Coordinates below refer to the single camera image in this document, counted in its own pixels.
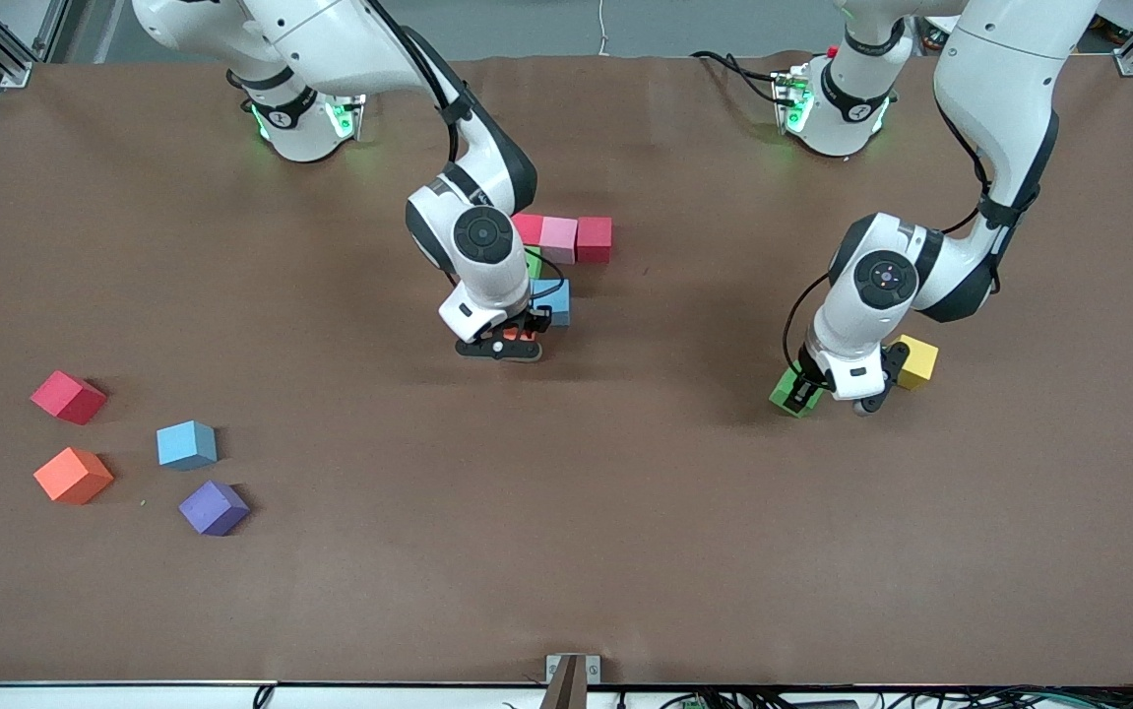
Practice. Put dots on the red foam cube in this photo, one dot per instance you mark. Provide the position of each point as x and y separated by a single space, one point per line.
68 397
594 239
529 228

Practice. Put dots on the purple foam cube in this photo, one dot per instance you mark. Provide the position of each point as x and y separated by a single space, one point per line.
214 508

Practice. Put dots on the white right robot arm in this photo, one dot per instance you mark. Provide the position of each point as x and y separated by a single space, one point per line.
482 236

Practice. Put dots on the orange foam cube with dents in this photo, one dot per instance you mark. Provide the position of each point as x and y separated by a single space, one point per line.
519 337

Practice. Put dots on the yellow foam cube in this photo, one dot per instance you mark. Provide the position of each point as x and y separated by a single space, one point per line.
918 362

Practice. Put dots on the pink foam cube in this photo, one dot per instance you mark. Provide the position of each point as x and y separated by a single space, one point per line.
559 239

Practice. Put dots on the green foam cube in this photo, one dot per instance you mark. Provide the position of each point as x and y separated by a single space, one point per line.
534 266
780 396

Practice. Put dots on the table cover mat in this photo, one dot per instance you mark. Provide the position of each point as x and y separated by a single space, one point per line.
566 571

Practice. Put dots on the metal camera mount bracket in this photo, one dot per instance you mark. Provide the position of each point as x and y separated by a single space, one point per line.
571 679

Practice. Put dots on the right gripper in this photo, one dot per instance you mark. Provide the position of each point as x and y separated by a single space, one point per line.
537 319

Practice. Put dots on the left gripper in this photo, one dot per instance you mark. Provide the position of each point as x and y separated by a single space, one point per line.
806 381

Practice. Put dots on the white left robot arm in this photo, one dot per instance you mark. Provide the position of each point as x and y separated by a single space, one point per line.
999 89

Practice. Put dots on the blue foam cube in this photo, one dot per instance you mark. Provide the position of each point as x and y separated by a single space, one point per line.
556 295
186 444

